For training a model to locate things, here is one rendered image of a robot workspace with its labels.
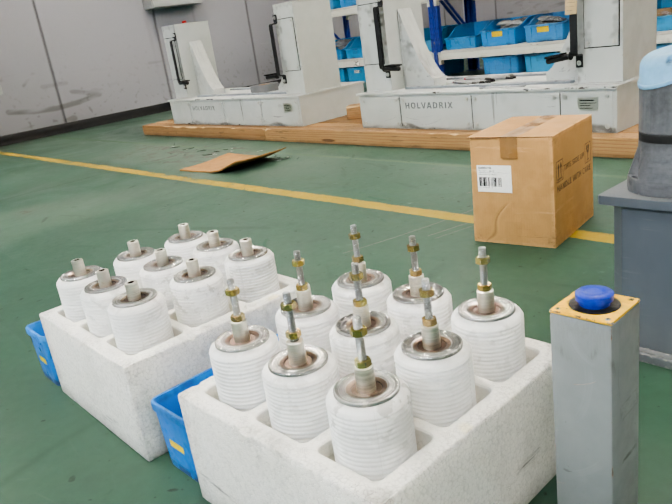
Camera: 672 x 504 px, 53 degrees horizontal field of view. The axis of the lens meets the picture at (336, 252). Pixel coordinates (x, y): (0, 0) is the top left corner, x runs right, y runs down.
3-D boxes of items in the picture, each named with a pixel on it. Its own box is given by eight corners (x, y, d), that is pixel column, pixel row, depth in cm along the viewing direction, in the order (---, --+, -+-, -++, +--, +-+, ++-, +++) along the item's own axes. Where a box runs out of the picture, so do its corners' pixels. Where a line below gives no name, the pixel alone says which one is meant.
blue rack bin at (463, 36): (474, 44, 667) (473, 22, 660) (507, 40, 639) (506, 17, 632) (443, 50, 636) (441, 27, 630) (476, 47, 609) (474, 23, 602)
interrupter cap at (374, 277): (378, 290, 102) (378, 286, 102) (331, 291, 104) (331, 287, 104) (388, 272, 109) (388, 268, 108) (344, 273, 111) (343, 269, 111)
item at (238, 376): (284, 474, 92) (261, 357, 86) (221, 469, 94) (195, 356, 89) (306, 432, 100) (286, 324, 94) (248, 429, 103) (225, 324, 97)
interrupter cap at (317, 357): (320, 379, 79) (319, 374, 79) (260, 379, 81) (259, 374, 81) (334, 348, 86) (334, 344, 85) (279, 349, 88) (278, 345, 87)
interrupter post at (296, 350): (305, 368, 82) (301, 344, 81) (286, 368, 82) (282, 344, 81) (310, 359, 84) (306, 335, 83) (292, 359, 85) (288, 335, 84)
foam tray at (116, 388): (219, 321, 163) (204, 251, 157) (323, 364, 134) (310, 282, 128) (62, 391, 139) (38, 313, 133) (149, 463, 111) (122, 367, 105)
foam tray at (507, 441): (376, 382, 125) (364, 294, 119) (573, 457, 97) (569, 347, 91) (202, 497, 100) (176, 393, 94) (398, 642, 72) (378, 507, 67)
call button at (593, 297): (585, 298, 75) (585, 281, 75) (620, 305, 73) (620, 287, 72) (568, 311, 73) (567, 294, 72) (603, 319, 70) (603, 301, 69)
